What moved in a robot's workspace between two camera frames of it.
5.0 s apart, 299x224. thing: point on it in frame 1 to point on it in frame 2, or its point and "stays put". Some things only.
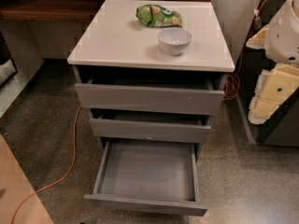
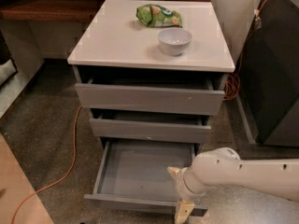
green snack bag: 153,15 stays put
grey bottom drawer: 149,175 stays put
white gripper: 284,36 to 180,184
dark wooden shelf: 63,7 stays put
